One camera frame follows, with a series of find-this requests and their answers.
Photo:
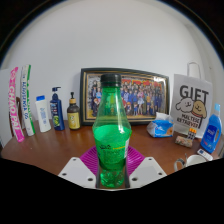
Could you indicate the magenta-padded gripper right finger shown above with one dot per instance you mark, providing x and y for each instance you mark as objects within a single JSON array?
[{"x": 146, "y": 171}]

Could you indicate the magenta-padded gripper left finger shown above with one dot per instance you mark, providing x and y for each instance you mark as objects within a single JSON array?
[{"x": 78, "y": 173}]

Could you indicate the green plastic drink bottle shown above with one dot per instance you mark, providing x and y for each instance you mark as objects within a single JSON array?
[{"x": 111, "y": 133}]

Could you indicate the blue tissue pack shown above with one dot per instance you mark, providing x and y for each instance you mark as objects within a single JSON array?
[{"x": 160, "y": 128}]

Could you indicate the small snack packet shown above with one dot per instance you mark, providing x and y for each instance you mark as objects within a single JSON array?
[{"x": 183, "y": 141}]

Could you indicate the amber pump bottle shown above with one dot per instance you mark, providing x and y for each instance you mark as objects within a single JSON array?
[{"x": 73, "y": 116}]

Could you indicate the dark blue pump bottle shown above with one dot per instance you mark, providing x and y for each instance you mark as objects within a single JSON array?
[{"x": 57, "y": 113}]

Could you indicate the white bottle with blue cap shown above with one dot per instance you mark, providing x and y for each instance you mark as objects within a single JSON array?
[{"x": 43, "y": 115}]

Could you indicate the blue detergent bottle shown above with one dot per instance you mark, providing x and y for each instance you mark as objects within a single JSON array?
[{"x": 211, "y": 133}]

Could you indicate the framed group photo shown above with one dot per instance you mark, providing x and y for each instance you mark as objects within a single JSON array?
[{"x": 146, "y": 96}]

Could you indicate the white paper gift bag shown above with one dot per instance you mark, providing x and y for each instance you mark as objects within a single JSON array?
[{"x": 193, "y": 100}]

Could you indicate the long green white box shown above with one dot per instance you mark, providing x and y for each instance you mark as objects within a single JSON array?
[{"x": 27, "y": 100}]

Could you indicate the long pink box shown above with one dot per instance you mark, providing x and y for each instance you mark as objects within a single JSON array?
[{"x": 15, "y": 106}]

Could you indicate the white flat panel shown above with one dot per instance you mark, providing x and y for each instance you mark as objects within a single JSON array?
[{"x": 4, "y": 110}]

